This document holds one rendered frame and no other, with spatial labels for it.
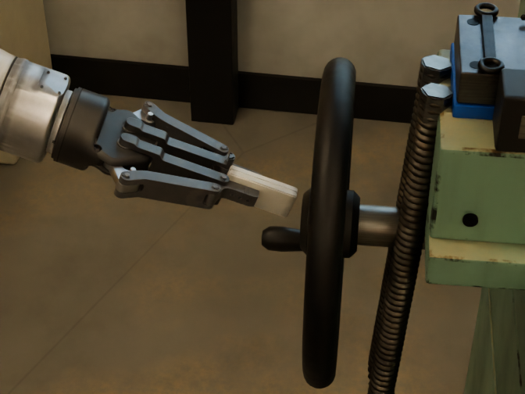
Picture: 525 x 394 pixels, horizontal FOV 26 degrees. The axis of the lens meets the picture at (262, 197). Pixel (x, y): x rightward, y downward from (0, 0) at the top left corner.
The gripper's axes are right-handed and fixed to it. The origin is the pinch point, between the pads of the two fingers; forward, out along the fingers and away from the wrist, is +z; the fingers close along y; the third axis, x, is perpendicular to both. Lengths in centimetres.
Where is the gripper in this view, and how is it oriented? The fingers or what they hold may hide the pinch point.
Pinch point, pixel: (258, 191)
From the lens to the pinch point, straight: 111.8
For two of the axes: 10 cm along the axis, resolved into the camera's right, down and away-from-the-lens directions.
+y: 1.1, -6.4, 7.6
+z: 9.3, 3.3, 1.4
